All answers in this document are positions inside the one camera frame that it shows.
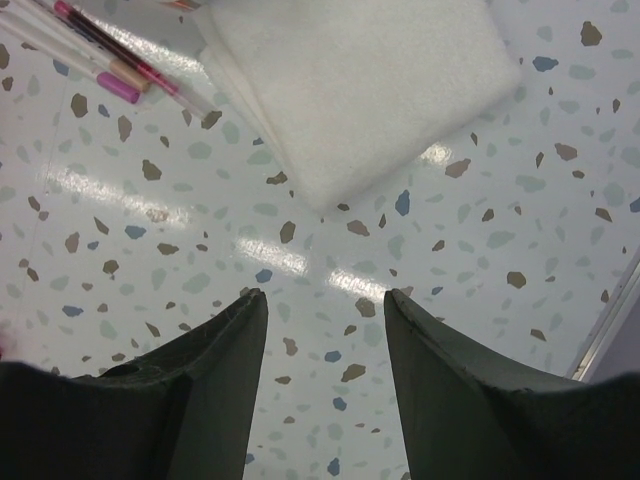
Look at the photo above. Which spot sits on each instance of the beige cap white marker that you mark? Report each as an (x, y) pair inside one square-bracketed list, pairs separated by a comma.
[(85, 44)]

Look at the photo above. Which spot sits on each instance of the pink cap white marker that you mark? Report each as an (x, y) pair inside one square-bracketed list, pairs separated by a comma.
[(64, 55)]

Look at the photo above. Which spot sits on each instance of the red clear pen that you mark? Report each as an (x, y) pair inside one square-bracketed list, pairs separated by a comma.
[(195, 105)]

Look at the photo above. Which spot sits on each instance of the white folded towel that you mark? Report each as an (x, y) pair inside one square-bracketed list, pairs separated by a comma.
[(346, 92)]

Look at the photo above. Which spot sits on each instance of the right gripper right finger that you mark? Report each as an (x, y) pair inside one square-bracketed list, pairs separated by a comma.
[(468, 412)]

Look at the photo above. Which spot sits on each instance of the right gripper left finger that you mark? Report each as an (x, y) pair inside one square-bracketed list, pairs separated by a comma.
[(181, 411)]

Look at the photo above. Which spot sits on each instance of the orange white pen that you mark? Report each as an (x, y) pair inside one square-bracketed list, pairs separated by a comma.
[(183, 5)]

